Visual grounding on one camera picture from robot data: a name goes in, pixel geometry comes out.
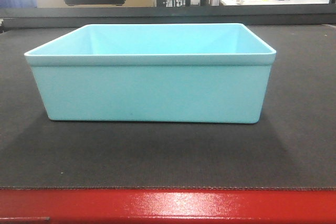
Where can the light blue plastic bin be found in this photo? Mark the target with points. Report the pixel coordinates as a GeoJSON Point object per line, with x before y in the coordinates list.
{"type": "Point", "coordinates": [213, 73]}

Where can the dark conveyor belt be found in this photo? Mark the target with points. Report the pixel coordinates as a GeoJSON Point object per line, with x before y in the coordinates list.
{"type": "Point", "coordinates": [292, 146]}

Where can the white background table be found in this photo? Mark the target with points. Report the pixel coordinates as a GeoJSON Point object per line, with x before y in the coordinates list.
{"type": "Point", "coordinates": [271, 2]}

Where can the dark conveyor far side rail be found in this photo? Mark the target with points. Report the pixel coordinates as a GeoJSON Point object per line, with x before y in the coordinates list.
{"type": "Point", "coordinates": [293, 14]}

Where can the red conveyor frame edge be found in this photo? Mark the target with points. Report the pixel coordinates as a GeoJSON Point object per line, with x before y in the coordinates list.
{"type": "Point", "coordinates": [166, 206]}

